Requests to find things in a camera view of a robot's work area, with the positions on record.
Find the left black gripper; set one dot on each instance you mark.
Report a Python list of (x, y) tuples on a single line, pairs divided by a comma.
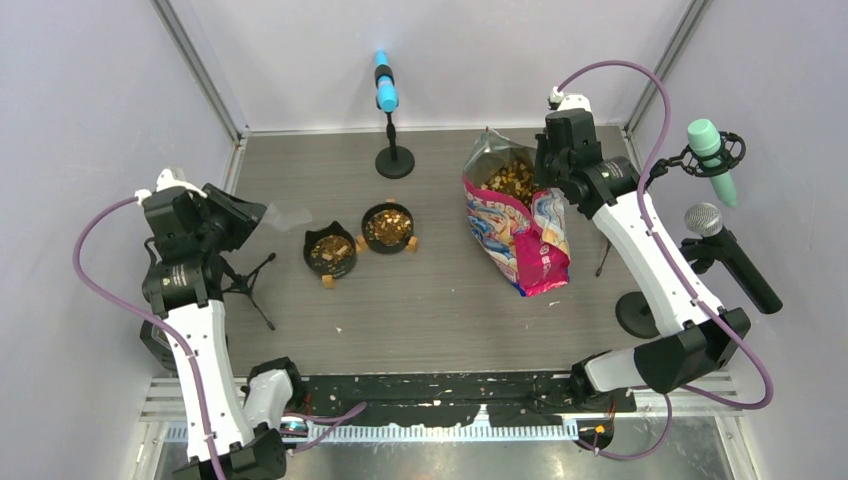
[(245, 215)]

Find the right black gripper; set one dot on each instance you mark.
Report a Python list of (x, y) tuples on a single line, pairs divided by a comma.
[(542, 147)]

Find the clear plastic scoop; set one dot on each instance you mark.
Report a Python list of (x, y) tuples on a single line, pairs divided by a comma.
[(285, 215)]

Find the colourful pet food bag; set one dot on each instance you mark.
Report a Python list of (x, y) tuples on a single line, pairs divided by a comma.
[(520, 225)]

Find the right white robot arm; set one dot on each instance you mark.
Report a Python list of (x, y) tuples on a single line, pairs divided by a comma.
[(695, 335)]

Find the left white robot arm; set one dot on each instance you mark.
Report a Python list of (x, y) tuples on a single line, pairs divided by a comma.
[(232, 434)]

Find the cat-ear black pet bowl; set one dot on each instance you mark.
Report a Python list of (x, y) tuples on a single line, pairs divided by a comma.
[(330, 252)]

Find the round black pet bowl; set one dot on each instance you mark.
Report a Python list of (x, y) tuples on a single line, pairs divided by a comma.
[(387, 228)]

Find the yellow microphone on tripod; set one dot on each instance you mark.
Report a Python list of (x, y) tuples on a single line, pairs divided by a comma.
[(248, 285)]

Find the black box device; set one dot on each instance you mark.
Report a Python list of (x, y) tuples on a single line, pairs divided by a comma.
[(157, 343)]

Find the blue microphone on stand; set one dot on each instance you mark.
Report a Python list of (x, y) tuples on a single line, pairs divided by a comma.
[(394, 161)]

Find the round black stand base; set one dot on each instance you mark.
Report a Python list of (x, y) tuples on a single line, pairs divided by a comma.
[(635, 317)]

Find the grey black handheld microphone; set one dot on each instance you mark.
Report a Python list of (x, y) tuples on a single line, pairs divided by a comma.
[(716, 243)]

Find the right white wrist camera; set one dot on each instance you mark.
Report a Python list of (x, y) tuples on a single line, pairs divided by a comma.
[(561, 101)]

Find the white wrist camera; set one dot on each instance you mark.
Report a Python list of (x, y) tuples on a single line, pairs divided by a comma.
[(171, 177), (561, 101)]

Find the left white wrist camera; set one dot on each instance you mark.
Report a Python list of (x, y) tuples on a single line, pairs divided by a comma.
[(171, 177)]

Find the green microphone with shock mount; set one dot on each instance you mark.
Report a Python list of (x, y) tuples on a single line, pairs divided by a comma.
[(711, 154)]

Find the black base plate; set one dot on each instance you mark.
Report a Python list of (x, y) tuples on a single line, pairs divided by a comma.
[(528, 398)]

